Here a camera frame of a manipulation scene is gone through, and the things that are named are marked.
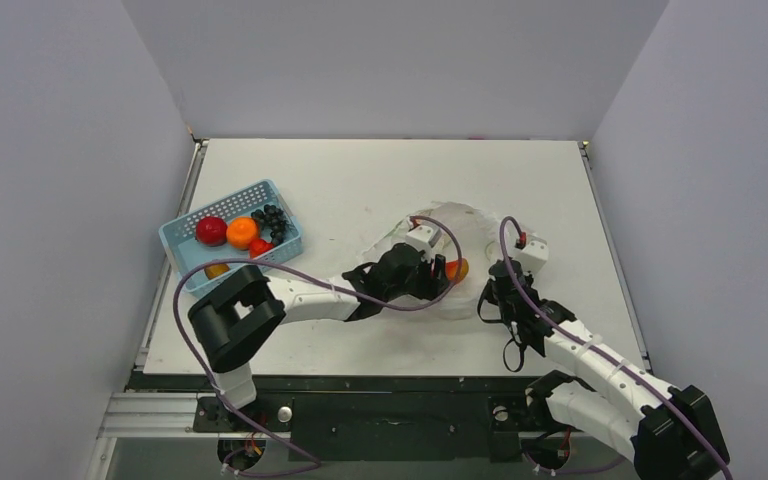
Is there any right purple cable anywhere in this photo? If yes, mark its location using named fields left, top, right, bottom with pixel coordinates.
left=497, top=215, right=735, bottom=480

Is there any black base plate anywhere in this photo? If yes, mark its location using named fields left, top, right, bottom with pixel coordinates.
left=193, top=372, right=614, bottom=464

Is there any black fake grape bunch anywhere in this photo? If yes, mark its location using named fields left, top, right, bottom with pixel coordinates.
left=251, top=204, right=291, bottom=245

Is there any purple cable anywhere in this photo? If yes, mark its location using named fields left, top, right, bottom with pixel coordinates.
left=171, top=214, right=466, bottom=465
left=497, top=215, right=735, bottom=480

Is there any aluminium frame rail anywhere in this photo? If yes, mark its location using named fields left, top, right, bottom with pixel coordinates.
left=98, top=393, right=220, bottom=439

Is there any blue plastic basket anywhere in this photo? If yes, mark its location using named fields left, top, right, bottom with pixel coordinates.
left=159, top=179, right=304, bottom=299

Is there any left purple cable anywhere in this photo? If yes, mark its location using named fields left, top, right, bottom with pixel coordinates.
left=171, top=214, right=466, bottom=465

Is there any red fake fruit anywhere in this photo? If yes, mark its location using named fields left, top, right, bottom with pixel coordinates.
left=247, top=238, right=275, bottom=258

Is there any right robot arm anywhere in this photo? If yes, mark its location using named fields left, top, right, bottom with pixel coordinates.
left=479, top=258, right=730, bottom=479

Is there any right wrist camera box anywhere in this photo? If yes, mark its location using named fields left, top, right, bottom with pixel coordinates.
left=512, top=232, right=549, bottom=276

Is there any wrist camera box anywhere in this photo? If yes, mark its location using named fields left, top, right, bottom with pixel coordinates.
left=404, top=218, right=442, bottom=255
left=512, top=232, right=549, bottom=276

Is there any white plastic bag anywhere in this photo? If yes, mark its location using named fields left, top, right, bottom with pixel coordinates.
left=356, top=201, right=532, bottom=322

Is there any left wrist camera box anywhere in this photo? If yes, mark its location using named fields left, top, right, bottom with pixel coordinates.
left=404, top=218, right=442, bottom=255

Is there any brown fake kiwi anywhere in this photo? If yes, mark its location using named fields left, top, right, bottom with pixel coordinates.
left=203, top=263, right=230, bottom=280

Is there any orange fake fruit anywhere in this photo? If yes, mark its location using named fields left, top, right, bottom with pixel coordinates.
left=226, top=217, right=260, bottom=250

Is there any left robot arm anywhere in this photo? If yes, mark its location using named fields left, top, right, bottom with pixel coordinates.
left=187, top=243, right=453, bottom=430

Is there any red fake apple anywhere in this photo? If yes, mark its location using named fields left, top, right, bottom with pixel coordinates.
left=195, top=216, right=228, bottom=247

